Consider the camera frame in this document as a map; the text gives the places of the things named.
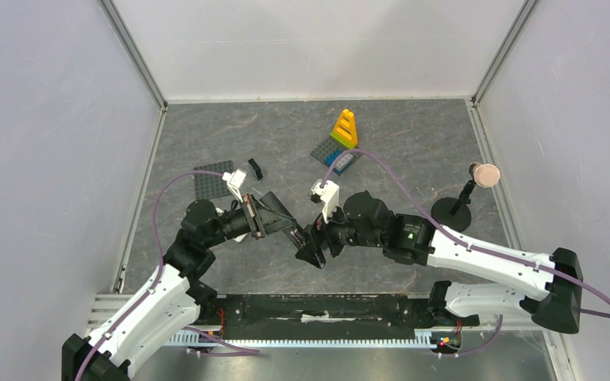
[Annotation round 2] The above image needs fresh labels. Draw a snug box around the white slotted cable duct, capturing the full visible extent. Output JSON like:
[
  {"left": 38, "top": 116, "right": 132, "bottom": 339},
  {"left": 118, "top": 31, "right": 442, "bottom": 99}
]
[{"left": 164, "top": 330, "right": 438, "bottom": 350}]

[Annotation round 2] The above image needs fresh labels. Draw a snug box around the grey blue lego plate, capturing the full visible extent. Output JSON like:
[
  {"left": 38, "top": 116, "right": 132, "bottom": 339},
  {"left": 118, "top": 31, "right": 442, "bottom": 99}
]
[{"left": 311, "top": 137, "right": 361, "bottom": 175}]

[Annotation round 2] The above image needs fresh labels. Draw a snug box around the dark grey lego baseplate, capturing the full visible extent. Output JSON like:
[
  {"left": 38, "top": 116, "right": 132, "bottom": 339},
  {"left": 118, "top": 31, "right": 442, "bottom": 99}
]
[{"left": 194, "top": 160, "right": 235, "bottom": 199}]

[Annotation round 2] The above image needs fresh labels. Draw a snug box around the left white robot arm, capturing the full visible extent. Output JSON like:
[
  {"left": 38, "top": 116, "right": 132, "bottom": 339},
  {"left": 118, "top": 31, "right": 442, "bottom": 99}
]
[{"left": 61, "top": 192, "right": 304, "bottom": 380}]

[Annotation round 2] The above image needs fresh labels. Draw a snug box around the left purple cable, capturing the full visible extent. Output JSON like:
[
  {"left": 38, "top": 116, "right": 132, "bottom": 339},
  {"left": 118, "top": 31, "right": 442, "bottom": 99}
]
[{"left": 75, "top": 169, "right": 261, "bottom": 381}]

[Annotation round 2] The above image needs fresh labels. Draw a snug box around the yellow green lego tower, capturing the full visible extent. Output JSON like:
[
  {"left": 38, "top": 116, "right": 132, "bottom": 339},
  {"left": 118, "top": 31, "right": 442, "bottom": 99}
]
[{"left": 330, "top": 109, "right": 358, "bottom": 149}]

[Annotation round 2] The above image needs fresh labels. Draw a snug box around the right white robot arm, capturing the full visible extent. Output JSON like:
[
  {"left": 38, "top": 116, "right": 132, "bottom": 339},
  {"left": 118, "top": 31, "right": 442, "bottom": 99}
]
[{"left": 295, "top": 191, "right": 583, "bottom": 334}]

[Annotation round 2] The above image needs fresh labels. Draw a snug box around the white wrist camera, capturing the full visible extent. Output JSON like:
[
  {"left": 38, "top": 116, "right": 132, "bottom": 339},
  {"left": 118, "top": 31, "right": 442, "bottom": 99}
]
[
  {"left": 310, "top": 179, "right": 340, "bottom": 224},
  {"left": 222, "top": 169, "right": 247, "bottom": 202}
]

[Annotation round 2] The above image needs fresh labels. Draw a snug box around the beige foam microphone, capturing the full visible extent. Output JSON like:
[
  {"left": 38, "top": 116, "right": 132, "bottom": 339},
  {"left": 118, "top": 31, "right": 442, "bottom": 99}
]
[{"left": 469, "top": 163, "right": 501, "bottom": 188}]

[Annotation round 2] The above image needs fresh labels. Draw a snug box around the black microphone stand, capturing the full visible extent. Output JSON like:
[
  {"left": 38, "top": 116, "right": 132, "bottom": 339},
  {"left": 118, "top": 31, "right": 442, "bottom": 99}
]
[{"left": 430, "top": 179, "right": 476, "bottom": 232}]

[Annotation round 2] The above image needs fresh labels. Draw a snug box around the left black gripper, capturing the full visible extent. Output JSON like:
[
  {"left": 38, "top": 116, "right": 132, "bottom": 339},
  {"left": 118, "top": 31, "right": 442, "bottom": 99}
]
[{"left": 204, "top": 192, "right": 296, "bottom": 248}]

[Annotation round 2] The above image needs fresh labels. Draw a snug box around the black slim remote control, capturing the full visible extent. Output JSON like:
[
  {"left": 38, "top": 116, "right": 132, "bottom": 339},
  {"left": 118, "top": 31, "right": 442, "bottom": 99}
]
[{"left": 284, "top": 225, "right": 307, "bottom": 249}]

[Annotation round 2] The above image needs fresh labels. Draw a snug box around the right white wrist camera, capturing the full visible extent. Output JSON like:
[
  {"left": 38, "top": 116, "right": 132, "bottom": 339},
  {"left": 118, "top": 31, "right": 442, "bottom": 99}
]
[{"left": 310, "top": 179, "right": 340, "bottom": 224}]

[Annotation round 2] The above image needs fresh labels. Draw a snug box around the small black plastic piece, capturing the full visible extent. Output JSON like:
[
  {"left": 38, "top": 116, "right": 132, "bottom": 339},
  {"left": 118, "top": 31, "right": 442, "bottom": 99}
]
[{"left": 248, "top": 158, "right": 264, "bottom": 181}]

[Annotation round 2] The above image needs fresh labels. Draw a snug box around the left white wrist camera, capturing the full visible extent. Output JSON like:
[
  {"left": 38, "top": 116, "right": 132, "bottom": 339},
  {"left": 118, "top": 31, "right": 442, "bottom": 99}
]
[{"left": 222, "top": 169, "right": 247, "bottom": 202}]

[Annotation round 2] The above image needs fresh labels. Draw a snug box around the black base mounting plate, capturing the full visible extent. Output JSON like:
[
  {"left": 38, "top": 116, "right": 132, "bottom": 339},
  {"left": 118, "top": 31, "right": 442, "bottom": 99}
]
[{"left": 167, "top": 293, "right": 480, "bottom": 341}]

